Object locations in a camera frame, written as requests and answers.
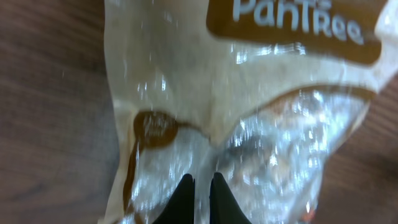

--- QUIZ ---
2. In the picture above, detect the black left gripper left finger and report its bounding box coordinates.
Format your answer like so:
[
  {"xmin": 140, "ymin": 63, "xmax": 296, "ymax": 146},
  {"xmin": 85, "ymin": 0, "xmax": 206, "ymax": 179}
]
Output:
[{"xmin": 153, "ymin": 174, "xmax": 195, "ymax": 224}]

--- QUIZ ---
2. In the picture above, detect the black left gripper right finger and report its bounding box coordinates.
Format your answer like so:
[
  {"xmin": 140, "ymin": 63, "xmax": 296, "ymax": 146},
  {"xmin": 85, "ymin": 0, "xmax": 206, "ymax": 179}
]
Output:
[{"xmin": 210, "ymin": 172, "xmax": 251, "ymax": 224}]

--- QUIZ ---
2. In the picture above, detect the beige Pantree snack pouch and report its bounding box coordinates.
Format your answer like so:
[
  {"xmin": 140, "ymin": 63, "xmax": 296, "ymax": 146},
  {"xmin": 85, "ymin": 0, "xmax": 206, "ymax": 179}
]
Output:
[{"xmin": 102, "ymin": 0, "xmax": 397, "ymax": 223}]

